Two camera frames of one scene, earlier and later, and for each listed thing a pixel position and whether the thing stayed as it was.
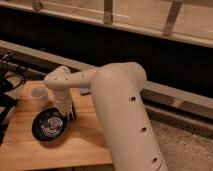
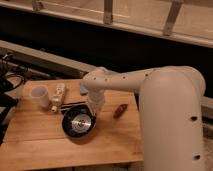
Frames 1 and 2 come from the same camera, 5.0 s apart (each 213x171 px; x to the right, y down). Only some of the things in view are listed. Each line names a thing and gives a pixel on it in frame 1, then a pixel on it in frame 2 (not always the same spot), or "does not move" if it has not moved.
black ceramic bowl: (49, 125) → (79, 121)
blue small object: (85, 91) does not move
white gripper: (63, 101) → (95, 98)
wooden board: (83, 143) does not move
